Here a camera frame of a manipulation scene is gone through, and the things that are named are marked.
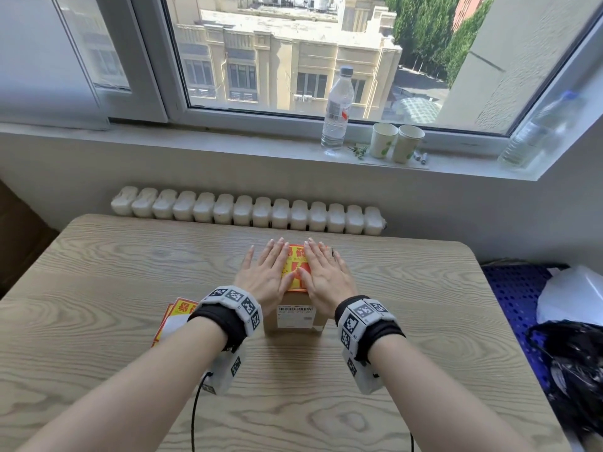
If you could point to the person's right hand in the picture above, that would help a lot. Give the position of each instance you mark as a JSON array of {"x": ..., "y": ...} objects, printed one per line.
[{"x": 329, "y": 284}]

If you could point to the person's left hand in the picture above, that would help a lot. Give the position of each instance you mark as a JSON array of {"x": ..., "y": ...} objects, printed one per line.
[{"x": 264, "y": 282}]

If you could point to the person's left thumb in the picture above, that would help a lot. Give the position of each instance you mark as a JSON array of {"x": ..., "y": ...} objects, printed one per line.
[{"x": 291, "y": 281}]

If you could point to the person's left little finger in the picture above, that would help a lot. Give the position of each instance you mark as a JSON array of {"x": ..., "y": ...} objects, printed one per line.
[{"x": 247, "y": 262}]

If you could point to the person's right little finger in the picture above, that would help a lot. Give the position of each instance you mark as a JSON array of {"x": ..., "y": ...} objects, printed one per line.
[{"x": 339, "y": 264}]

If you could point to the person's right thumb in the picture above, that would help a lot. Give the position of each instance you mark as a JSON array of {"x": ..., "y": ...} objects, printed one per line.
[{"x": 305, "y": 279}]

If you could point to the person's left middle finger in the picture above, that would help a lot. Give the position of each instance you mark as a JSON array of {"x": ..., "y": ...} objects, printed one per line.
[{"x": 275, "y": 255}]

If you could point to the person's right middle finger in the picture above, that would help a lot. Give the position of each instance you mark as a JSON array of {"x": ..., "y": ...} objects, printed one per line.
[{"x": 318, "y": 254}]

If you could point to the orange yellow sticker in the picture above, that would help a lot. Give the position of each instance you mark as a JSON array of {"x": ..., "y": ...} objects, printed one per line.
[{"x": 294, "y": 258}]

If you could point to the brown cardboard box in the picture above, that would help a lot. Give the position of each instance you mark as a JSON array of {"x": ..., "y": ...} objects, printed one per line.
[{"x": 271, "y": 322}]

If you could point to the person's right forearm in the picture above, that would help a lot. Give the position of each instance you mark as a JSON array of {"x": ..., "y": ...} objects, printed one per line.
[{"x": 424, "y": 400}]

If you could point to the person's left forearm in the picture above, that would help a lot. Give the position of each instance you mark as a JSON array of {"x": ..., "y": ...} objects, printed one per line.
[{"x": 141, "y": 395}]

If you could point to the white shipping label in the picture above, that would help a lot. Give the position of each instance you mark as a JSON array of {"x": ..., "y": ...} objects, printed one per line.
[{"x": 296, "y": 317}]

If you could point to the white radiator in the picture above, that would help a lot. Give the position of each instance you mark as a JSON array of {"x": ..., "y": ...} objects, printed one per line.
[{"x": 245, "y": 211}]

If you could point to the stack of red yellow stickers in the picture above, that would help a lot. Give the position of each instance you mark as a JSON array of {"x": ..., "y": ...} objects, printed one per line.
[{"x": 181, "y": 308}]

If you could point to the small green sprig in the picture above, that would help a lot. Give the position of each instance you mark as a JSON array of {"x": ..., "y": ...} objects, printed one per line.
[{"x": 360, "y": 151}]

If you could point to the white windowsill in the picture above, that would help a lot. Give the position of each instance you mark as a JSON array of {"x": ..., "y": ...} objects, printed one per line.
[{"x": 188, "y": 146}]

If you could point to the white paper cup green print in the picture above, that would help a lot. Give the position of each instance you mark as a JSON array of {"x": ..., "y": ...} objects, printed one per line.
[
  {"x": 382, "y": 141},
  {"x": 406, "y": 144}
]

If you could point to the clear water bottle red label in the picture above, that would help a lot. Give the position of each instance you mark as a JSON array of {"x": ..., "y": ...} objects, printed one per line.
[{"x": 337, "y": 112}]

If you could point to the blue perforated plastic crate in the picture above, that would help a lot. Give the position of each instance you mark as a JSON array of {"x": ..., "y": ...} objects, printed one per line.
[{"x": 513, "y": 291}]

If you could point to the beige building outside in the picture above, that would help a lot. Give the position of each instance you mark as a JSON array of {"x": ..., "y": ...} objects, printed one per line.
[{"x": 282, "y": 56}]

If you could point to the brown wooden furniture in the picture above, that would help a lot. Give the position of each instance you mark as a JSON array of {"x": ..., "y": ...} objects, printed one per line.
[{"x": 21, "y": 240}]

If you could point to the white plastic bag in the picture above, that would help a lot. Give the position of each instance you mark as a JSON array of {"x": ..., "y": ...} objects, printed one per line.
[{"x": 574, "y": 296}]

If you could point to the clear plastic bottle blue cap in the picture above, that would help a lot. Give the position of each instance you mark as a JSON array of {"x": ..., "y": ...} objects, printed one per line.
[{"x": 537, "y": 131}]

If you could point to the green trees outside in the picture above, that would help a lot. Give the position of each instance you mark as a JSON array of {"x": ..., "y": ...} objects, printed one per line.
[{"x": 428, "y": 28}]

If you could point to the black plastic bag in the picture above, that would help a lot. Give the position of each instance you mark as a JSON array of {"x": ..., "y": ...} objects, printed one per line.
[{"x": 574, "y": 371}]

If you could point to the white marker wrist camera rig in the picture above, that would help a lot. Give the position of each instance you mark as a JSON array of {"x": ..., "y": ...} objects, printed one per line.
[
  {"x": 360, "y": 315},
  {"x": 235, "y": 298}
]

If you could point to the white window frame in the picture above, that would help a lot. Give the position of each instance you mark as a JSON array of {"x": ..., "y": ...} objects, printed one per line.
[{"x": 146, "y": 65}]

